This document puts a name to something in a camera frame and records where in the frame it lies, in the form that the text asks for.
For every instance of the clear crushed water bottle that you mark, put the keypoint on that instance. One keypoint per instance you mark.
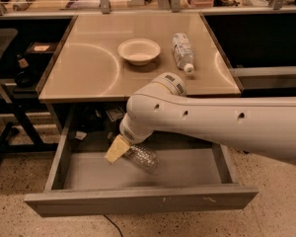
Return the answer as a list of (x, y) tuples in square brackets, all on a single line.
[(140, 156)]

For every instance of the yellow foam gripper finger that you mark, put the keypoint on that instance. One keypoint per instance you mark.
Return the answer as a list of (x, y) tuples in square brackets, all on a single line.
[(118, 147)]

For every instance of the small dark box with label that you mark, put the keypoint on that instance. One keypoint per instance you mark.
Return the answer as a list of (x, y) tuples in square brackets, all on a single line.
[(42, 47)]

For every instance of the grey cabinet with counter top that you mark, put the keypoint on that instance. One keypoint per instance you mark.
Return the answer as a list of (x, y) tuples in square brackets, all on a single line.
[(89, 69)]

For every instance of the white paper bowl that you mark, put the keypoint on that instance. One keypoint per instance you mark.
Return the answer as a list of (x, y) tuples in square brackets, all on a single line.
[(139, 51)]

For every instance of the full labelled water bottle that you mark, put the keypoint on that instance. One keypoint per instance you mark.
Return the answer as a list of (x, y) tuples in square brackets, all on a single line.
[(183, 53)]

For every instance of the open grey metal drawer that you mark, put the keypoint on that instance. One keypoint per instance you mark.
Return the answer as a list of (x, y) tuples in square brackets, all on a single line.
[(192, 175)]

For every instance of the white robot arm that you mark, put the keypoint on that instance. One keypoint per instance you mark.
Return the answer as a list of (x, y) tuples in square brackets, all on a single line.
[(265, 126)]

